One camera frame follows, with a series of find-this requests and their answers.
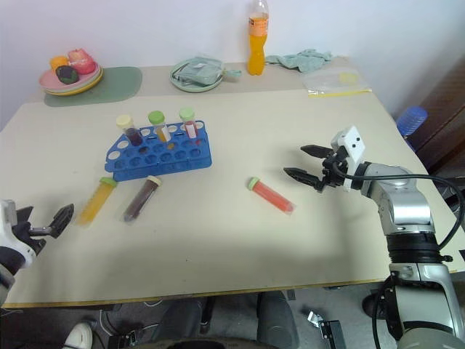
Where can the white shoe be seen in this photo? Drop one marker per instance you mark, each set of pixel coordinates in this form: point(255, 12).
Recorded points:
point(78, 336)

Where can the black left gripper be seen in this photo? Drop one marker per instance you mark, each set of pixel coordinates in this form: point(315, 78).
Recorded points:
point(25, 227)

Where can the orange toy fruit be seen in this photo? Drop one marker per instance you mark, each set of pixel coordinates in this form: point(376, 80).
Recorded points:
point(57, 62)

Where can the pink plate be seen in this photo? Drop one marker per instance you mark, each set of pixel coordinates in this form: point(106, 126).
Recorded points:
point(49, 80)

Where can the dark toy fruit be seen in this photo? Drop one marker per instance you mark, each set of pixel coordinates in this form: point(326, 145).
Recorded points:
point(67, 74)

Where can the dark purple tube cream cap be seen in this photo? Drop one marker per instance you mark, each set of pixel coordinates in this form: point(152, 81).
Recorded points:
point(140, 200)

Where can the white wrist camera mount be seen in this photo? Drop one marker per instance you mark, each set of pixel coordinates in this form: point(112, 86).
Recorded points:
point(354, 143)
point(9, 214)

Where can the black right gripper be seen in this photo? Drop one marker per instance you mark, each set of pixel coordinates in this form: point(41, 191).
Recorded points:
point(336, 171)

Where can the crumpled green cloth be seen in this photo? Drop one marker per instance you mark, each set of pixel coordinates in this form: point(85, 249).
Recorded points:
point(301, 60)

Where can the clear zip bag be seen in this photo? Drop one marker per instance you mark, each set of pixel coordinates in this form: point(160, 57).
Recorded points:
point(330, 81)

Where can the blue water jug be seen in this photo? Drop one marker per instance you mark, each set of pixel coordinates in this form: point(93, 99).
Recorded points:
point(412, 120)

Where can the orange soda bottle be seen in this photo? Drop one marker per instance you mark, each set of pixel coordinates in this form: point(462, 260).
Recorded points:
point(257, 47)

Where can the blue test tube rack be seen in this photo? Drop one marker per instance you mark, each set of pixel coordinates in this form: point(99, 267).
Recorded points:
point(163, 164)

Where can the black box on floor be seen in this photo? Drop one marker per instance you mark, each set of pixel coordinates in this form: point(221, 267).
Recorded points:
point(332, 334)

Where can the brown wooden cabinet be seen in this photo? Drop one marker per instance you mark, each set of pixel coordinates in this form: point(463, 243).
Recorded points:
point(447, 120)

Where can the bagged green cloth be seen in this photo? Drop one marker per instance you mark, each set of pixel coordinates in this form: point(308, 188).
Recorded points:
point(200, 71)

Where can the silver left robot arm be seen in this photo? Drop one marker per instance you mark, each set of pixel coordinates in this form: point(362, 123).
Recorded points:
point(5, 261)

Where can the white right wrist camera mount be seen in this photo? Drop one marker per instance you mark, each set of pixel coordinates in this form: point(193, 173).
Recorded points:
point(354, 143)

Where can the green placemat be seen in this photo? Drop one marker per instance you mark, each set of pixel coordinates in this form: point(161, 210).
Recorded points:
point(116, 83)

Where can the pink toy peach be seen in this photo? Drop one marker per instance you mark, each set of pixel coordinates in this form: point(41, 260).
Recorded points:
point(81, 60)

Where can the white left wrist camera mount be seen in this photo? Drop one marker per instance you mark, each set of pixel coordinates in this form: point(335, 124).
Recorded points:
point(9, 214)

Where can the small black floor device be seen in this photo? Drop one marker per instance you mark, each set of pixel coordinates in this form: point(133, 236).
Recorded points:
point(125, 340)

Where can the pale green plate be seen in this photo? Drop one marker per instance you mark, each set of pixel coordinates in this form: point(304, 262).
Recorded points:
point(185, 87)

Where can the yellow plate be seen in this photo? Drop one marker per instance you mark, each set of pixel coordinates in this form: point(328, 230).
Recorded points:
point(69, 94)

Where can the dark grey rounded shape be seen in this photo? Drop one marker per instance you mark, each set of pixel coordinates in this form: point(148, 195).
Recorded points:
point(276, 320)

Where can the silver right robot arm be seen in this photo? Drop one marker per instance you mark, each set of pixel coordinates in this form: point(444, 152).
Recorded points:
point(410, 203)

